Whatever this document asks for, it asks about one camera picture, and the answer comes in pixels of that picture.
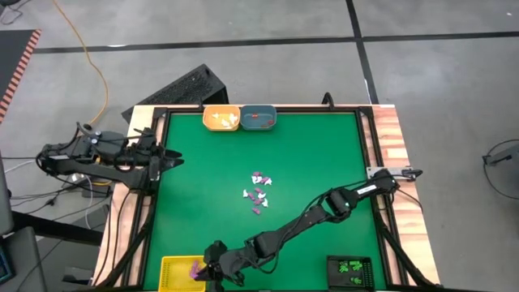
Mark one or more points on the black mesh basket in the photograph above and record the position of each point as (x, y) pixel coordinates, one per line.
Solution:
(334, 280)

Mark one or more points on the green table mat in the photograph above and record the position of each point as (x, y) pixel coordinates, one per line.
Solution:
(202, 227)

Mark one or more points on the black table foot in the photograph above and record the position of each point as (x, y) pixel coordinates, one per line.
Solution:
(77, 276)

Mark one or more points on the yellow mesh basket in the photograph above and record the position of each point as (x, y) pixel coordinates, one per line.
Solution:
(176, 273)

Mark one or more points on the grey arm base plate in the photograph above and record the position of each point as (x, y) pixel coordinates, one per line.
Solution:
(371, 171)

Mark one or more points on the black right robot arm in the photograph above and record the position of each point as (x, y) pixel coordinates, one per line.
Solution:
(308, 219)

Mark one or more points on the black floor bar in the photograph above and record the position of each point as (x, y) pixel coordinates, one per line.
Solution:
(57, 229)

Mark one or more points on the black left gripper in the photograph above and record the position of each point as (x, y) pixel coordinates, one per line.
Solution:
(152, 148)

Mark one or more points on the blue plastic bin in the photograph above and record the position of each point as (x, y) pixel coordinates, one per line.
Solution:
(261, 117)

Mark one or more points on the wooden table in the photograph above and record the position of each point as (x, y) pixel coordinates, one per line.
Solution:
(385, 121)

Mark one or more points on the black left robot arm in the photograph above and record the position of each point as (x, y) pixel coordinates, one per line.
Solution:
(77, 156)

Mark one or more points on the black perforated case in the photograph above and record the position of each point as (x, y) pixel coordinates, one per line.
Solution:
(182, 91)

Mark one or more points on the orange plastic bin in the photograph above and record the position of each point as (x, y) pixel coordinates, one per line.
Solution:
(211, 123)

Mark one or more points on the black mat orange striped edge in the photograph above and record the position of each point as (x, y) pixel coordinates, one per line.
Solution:
(12, 52)

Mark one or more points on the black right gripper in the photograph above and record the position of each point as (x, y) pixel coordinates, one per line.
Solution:
(229, 261)

